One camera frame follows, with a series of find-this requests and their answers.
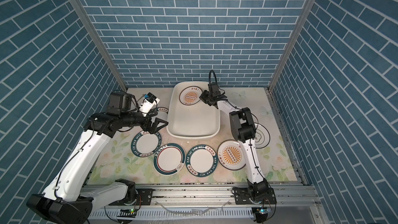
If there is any white plate green flower outline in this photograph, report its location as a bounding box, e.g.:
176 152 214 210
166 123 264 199
255 123 271 149

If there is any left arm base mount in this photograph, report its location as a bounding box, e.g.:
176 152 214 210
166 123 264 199
109 188 153 207

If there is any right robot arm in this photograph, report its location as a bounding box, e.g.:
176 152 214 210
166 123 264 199
200 82 277 205

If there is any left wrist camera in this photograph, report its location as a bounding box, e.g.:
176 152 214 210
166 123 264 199
139 92 160 115

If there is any green rim plate far left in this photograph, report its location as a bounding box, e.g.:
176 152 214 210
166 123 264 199
157 107 169 115

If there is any white plastic bin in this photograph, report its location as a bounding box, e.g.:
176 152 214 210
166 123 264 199
166 82 221 140

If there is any orange sunburst plate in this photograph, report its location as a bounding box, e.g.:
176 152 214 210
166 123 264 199
217 140 246 171
179 86 203 106

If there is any green red rim plate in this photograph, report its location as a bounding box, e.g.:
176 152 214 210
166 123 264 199
153 143 186 176

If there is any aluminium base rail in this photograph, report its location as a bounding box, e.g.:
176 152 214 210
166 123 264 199
136 183 321 207

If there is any green lettered rim plate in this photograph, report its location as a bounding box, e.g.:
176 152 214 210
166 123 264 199
185 144 218 177

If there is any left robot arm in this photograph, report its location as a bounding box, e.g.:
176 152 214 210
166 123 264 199
27 90 168 224

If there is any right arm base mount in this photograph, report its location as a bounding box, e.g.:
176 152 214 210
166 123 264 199
231 187 277 205

